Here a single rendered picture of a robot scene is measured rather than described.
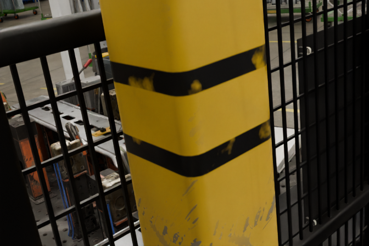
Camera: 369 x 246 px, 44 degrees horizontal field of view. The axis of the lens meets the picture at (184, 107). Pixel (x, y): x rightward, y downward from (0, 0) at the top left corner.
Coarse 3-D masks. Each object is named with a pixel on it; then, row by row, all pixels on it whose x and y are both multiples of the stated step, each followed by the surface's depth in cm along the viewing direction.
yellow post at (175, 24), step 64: (128, 0) 33; (192, 0) 30; (256, 0) 35; (128, 64) 35; (192, 64) 32; (256, 64) 36; (128, 128) 39; (192, 128) 33; (256, 128) 37; (192, 192) 35; (256, 192) 39
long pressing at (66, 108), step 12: (48, 96) 215; (12, 108) 206; (36, 108) 200; (60, 108) 196; (72, 108) 194; (36, 120) 186; (48, 120) 183; (72, 120) 179; (96, 120) 176; (108, 120) 174; (84, 132) 165; (108, 132) 163; (84, 144) 156; (108, 144) 152; (120, 144) 150; (108, 156) 145
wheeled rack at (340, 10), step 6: (348, 0) 843; (348, 6) 777; (360, 6) 762; (330, 12) 747; (342, 12) 730; (348, 12) 708; (360, 12) 695; (330, 18) 708; (342, 18) 698; (348, 18) 693; (330, 24) 719
